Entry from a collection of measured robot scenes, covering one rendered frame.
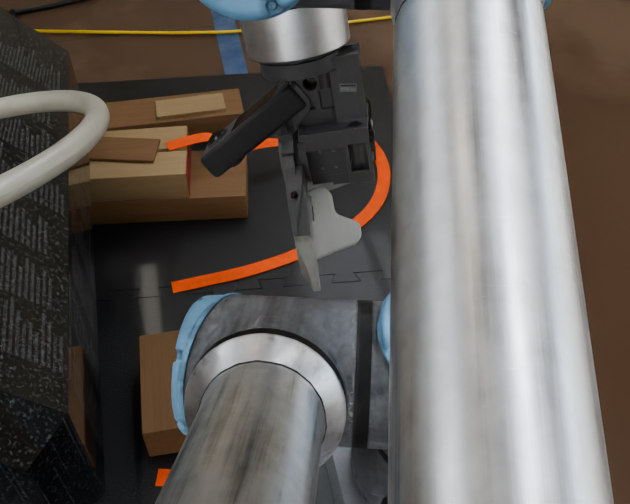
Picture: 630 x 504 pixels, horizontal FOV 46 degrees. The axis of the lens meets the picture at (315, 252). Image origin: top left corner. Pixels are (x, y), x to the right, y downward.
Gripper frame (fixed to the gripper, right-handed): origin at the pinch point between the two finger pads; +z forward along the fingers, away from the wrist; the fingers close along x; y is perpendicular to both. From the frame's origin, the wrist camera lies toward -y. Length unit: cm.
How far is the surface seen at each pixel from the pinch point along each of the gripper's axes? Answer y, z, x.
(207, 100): -61, 47, 198
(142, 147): -74, 45, 155
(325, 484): -5.2, 37.0, 3.5
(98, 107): -26.9, -10.7, 23.0
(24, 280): -66, 31, 55
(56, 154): -27.0, -10.8, 8.6
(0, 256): -70, 26, 56
